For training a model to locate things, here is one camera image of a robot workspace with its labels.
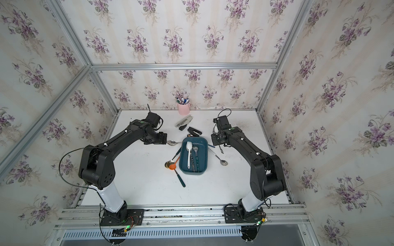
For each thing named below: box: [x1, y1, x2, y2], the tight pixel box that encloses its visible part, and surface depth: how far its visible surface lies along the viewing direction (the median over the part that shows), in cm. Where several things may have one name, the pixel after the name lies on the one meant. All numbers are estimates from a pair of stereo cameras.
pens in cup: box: [174, 92, 190, 105], surface depth 116 cm
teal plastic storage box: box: [179, 136, 209, 176], surface depth 95 cm
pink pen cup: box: [176, 100, 192, 116], surface depth 119 cm
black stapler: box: [187, 126, 203, 137], surface depth 106 cm
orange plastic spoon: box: [168, 155, 181, 171], surface depth 92 cm
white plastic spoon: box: [186, 140, 193, 170], surface depth 97 cm
